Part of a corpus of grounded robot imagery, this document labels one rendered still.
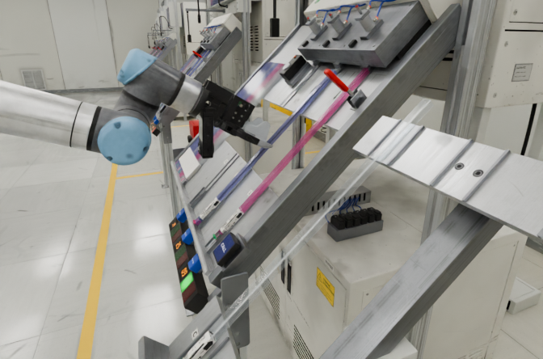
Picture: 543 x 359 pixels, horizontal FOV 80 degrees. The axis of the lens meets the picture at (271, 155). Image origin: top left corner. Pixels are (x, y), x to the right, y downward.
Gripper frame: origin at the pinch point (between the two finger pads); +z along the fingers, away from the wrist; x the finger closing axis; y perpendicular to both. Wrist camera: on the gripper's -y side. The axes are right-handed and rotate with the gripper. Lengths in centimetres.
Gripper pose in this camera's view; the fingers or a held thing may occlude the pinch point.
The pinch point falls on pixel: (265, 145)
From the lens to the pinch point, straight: 79.2
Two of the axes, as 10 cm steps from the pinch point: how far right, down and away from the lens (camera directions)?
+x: -3.7, -3.0, 8.8
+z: 7.9, 3.9, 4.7
